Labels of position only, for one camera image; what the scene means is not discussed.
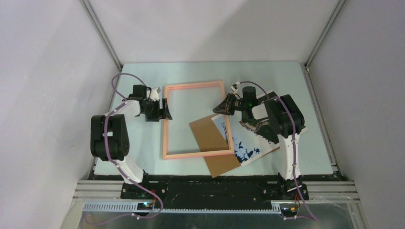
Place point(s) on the right aluminium corner post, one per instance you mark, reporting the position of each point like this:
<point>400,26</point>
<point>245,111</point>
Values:
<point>325,32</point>

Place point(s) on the aluminium corner post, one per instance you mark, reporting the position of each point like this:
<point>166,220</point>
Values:
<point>325,32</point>
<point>97,24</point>

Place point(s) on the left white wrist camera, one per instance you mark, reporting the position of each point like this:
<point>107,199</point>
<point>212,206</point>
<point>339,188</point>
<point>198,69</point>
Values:
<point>154,94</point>

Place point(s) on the brown cardboard backing board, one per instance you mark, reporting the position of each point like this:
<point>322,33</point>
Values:
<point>210,134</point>

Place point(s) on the left aluminium corner post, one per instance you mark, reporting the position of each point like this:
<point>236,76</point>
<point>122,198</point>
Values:
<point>97,24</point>

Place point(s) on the pink wooden photo frame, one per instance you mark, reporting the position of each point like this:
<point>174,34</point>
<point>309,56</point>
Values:
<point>165,135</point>

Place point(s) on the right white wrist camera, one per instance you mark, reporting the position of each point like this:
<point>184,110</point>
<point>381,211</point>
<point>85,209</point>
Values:
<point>235,87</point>

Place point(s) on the Great Wall photo print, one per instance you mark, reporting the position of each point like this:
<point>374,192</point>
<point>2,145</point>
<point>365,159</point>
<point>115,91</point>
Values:
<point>259,124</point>

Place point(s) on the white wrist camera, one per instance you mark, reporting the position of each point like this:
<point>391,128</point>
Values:
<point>235,87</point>
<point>154,94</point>

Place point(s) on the clear acrylic sheet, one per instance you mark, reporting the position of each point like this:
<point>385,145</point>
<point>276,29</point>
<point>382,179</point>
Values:
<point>188,105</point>

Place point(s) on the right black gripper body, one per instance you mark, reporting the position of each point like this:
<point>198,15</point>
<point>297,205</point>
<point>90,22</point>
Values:
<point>237,104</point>

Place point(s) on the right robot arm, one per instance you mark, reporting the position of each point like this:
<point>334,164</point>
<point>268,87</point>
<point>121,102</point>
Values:
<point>276,119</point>

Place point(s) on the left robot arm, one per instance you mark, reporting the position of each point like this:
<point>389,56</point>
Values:
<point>109,139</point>

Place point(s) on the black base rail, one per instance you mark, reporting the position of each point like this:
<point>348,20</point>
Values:
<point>207,193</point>

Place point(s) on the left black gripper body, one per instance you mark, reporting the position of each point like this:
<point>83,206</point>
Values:
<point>153,108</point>

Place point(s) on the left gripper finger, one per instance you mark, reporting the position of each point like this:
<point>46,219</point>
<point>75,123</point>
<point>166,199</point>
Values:
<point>153,118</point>
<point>164,111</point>

